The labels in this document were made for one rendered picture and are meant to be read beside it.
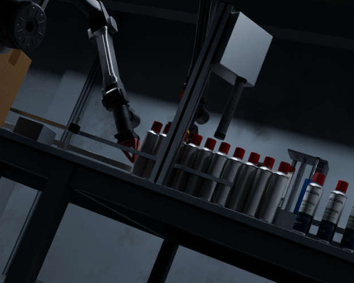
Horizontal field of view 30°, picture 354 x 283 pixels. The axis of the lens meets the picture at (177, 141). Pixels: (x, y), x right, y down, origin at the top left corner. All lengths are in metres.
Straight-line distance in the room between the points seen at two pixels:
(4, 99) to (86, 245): 4.07
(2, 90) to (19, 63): 0.11
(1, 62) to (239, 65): 0.76
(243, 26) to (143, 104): 4.27
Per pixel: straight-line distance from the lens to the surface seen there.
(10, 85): 2.27
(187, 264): 5.70
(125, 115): 2.31
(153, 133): 2.26
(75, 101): 6.63
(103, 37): 2.55
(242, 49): 2.17
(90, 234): 6.24
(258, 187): 2.12
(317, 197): 2.11
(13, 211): 6.65
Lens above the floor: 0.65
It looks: 10 degrees up
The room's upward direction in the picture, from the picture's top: 22 degrees clockwise
